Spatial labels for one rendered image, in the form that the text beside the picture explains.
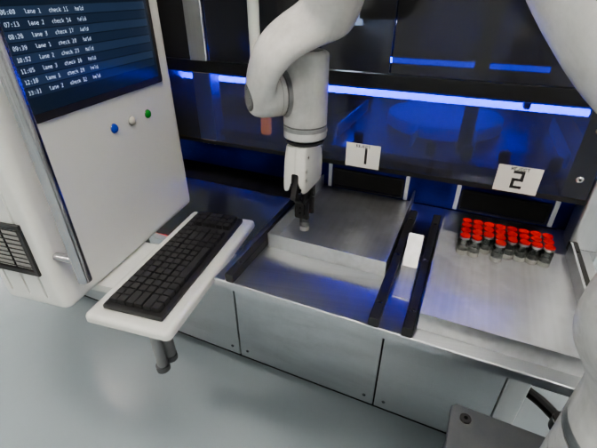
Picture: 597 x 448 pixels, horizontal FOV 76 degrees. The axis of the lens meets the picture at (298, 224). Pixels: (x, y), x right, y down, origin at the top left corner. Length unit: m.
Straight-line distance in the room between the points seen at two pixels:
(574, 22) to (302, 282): 0.58
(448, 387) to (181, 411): 0.97
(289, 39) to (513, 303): 0.59
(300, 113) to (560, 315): 0.58
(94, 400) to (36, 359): 0.39
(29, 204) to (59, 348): 1.34
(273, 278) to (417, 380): 0.75
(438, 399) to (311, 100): 1.05
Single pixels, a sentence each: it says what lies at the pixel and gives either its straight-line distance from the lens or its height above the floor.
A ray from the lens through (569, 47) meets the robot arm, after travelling 0.33.
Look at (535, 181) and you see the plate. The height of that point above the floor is 1.02.
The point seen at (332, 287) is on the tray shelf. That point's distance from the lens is 0.75.
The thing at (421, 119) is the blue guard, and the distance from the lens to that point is 0.91.
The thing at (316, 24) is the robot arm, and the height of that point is 1.32.
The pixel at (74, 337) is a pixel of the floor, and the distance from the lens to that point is 2.11.
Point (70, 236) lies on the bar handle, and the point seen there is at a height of 0.99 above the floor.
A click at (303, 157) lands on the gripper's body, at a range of 0.74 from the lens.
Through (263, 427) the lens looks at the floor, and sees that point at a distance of 1.59.
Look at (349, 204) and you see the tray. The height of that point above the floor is 0.88.
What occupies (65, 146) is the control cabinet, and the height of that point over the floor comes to 1.12.
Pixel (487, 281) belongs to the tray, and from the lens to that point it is 0.84.
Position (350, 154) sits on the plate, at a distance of 0.97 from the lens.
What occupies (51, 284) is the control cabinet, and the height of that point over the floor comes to 0.87.
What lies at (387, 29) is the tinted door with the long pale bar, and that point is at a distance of 0.90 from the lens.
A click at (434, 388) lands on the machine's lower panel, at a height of 0.29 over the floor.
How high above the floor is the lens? 1.37
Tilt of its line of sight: 31 degrees down
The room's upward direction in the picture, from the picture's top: straight up
